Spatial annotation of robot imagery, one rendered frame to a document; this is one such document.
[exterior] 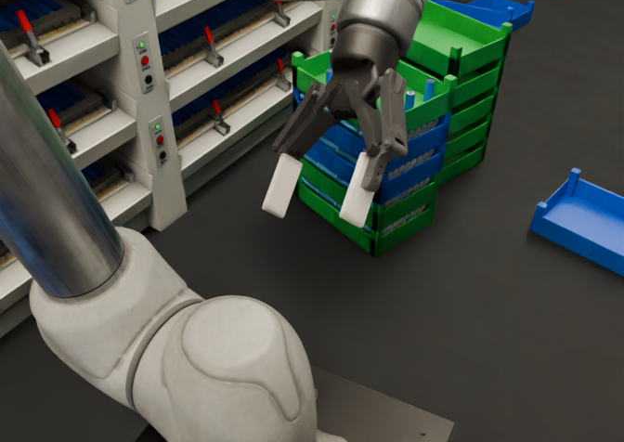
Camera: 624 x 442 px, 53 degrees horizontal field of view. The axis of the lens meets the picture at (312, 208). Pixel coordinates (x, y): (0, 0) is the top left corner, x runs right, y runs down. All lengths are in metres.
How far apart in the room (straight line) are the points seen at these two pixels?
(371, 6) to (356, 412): 0.54
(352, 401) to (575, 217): 0.94
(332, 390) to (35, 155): 0.54
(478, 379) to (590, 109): 1.12
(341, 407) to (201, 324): 0.32
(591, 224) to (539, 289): 0.28
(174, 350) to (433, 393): 0.69
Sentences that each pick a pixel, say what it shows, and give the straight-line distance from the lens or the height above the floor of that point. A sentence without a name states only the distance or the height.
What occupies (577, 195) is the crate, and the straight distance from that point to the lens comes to 1.77.
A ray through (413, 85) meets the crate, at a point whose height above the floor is 0.33.
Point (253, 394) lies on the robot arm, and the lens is 0.65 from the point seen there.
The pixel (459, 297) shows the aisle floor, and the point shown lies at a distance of 1.43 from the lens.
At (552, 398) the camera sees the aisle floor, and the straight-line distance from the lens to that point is 1.32.
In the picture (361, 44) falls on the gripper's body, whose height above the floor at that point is 0.74.
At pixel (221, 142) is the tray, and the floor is 0.13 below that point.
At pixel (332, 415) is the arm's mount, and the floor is 0.26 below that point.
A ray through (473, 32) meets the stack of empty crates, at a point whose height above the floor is 0.34.
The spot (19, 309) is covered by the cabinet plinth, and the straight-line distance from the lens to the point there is 1.45.
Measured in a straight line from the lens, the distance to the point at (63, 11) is 1.31.
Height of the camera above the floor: 1.04
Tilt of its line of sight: 41 degrees down
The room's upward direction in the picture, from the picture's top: straight up
